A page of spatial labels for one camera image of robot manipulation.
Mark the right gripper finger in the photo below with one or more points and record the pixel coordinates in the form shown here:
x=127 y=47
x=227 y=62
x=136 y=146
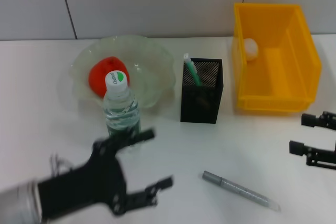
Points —
x=320 y=120
x=315 y=154

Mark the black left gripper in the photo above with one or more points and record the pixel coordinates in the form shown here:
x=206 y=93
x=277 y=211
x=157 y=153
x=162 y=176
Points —
x=84 y=182

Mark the clear green-label water bottle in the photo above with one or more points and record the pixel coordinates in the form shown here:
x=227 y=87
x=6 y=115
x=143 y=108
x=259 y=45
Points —
x=122 y=113

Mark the silver marker pen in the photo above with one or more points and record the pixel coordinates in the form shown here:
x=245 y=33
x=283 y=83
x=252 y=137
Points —
x=236 y=187

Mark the orange fruit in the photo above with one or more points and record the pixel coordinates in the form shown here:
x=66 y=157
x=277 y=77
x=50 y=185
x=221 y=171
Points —
x=101 y=77

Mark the white paper ball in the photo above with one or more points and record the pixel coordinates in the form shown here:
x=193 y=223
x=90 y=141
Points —
x=250 y=49

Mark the mint green pen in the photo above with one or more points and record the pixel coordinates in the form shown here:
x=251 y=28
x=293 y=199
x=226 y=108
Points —
x=193 y=73

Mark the black mesh pen holder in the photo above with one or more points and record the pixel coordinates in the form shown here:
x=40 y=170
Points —
x=200 y=103

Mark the green glass fruit plate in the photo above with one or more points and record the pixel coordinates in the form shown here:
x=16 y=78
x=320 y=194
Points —
x=149 y=66

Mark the yellow plastic bin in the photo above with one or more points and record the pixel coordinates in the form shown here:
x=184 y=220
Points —
x=275 y=82

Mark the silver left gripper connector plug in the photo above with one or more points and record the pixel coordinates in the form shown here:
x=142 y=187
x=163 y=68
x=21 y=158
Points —
x=59 y=165

